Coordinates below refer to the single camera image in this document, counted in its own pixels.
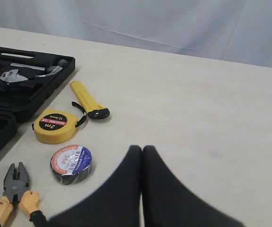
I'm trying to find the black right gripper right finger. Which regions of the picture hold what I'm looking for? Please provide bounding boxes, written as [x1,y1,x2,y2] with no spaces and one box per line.
[142,146,244,227]

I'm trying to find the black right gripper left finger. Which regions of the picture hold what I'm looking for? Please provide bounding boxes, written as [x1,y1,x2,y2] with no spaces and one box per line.
[48,145,142,227]

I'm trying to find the black electrical tape roll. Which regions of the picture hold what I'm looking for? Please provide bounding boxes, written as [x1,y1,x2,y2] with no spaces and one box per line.
[50,145,93,185]

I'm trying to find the yellow utility knife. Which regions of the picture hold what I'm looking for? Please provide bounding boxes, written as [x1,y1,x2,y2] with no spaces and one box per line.
[70,81,110,120]

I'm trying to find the yellow tape measure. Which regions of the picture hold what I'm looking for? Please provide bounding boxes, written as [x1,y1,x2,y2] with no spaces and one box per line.
[32,102,87,144]

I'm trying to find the orange black handled pliers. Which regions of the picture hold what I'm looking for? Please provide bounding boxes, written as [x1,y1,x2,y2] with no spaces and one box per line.
[0,162,49,227]

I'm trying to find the black plastic tool case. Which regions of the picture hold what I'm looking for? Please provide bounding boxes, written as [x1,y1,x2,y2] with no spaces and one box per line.
[0,47,76,150]

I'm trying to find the silver adjustable wrench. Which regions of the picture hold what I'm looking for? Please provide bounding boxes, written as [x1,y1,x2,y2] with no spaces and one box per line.
[0,69,28,85]

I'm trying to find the claw hammer black handle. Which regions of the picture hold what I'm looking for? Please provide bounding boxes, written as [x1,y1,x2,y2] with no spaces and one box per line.
[10,59,69,78]

